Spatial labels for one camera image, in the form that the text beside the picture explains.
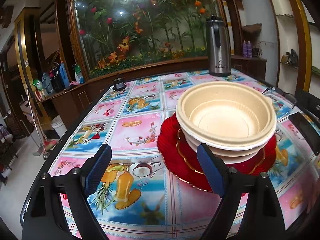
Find white paper bowl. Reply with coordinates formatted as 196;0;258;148
180;128;267;164

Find small red gold-rimmed plate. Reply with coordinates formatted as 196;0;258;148
176;129;271;175

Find large red scalloped plate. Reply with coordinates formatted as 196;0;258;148
157;115;278;193

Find beige plastic bowl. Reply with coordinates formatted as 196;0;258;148
176;81;277;151

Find colourful patterned tablecloth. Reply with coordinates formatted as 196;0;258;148
48;70;319;239

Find white plastic bucket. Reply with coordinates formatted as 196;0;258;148
51;115;67;138

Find wooden sideboard counter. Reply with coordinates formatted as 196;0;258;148
39;55;267;128

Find small black jar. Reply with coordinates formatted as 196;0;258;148
112;77;126;91

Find eyeglasses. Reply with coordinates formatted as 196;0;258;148
263;86;297;115

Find blue plastic bottle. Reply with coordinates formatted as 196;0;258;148
59;62;69;88

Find purple bottle pair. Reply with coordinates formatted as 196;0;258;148
242;41;253;58

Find stainless steel thermos jug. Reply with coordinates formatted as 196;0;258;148
206;15;231;77

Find mop with metal handle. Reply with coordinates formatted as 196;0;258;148
26;86;57;160

